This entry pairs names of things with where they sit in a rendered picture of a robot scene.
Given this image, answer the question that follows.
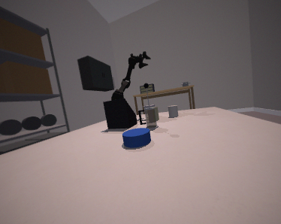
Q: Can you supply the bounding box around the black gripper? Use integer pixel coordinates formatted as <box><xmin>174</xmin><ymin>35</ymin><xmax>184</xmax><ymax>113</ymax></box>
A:
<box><xmin>137</xmin><ymin>51</ymin><xmax>151</xmax><ymax>68</ymax></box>

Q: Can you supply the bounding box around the blue short cylinder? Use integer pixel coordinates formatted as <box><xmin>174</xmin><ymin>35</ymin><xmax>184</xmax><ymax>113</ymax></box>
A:
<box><xmin>122</xmin><ymin>128</ymin><xmax>151</xmax><ymax>148</ymax></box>

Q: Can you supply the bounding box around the grey cylinder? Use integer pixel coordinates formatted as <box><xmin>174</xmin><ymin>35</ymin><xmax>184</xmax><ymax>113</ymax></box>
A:
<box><xmin>168</xmin><ymin>105</ymin><xmax>178</xmax><ymax>117</ymax></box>

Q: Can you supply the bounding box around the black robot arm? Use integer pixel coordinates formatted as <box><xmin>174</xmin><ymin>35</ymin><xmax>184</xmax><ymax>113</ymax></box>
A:
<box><xmin>111</xmin><ymin>53</ymin><xmax>137</xmax><ymax>101</ymax></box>

